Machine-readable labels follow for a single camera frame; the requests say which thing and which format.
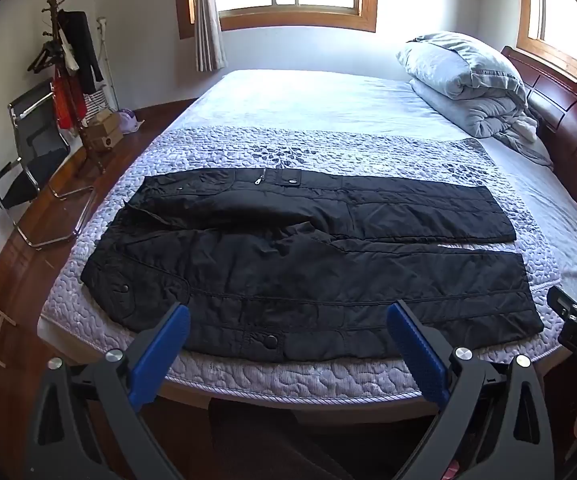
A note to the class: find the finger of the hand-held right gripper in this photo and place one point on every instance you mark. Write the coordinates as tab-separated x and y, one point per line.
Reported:
564	304

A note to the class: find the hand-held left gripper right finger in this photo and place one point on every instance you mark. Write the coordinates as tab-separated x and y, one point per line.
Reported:
413	352

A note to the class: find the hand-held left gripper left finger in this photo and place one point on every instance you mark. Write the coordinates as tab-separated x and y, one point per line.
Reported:
164	355

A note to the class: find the crumpled pale cloth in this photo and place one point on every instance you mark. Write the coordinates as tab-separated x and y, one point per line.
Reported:
526	137

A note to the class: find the dark wooden headboard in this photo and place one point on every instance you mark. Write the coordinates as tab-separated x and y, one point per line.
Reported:
568	110

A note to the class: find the lavender quilted bedspread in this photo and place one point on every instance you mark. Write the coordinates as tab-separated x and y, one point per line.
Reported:
393	160

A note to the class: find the cardboard box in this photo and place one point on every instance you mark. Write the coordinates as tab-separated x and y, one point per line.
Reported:
104	131

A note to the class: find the black chrome chair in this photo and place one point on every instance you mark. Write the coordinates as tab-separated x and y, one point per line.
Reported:
33	160

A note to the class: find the small white purple appliance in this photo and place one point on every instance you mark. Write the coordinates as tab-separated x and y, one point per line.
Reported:
129	121

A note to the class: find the folded grey-blue duvet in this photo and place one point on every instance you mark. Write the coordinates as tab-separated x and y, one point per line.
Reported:
468	75

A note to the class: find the bed with pale sheet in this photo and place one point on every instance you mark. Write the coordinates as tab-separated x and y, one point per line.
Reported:
318	97

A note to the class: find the hanging red garment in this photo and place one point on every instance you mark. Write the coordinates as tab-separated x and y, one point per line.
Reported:
66	100

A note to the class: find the white pole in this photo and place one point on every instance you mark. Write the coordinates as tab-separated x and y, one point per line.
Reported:
107	60

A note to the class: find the hanging black garment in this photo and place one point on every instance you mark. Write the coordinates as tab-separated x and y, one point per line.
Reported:
83	50

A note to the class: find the pale grey curtain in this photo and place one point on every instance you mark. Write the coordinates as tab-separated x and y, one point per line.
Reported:
207	25

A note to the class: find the wooden coat rack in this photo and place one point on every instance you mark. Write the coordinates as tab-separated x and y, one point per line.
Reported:
54	15

